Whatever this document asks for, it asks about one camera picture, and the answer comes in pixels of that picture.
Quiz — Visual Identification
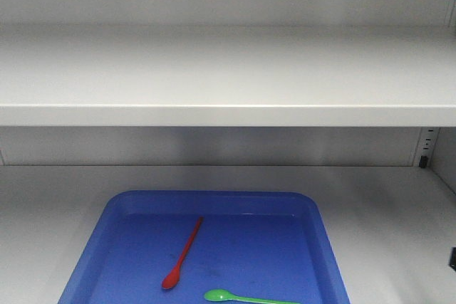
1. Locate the red plastic spoon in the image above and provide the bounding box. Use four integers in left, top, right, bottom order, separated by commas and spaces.
161, 216, 204, 290

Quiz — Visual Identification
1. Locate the green plastic spoon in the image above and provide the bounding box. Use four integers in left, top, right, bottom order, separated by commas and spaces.
203, 288, 298, 304

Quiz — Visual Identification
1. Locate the white upper cabinet shelf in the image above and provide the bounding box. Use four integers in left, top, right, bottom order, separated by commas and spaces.
1, 25, 455, 127

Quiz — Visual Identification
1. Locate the blue plastic tray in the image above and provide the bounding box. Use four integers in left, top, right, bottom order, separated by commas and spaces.
60, 191, 349, 303

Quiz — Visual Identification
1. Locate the black shelf support clip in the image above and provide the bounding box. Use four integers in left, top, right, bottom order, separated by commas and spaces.
418, 155, 429, 169

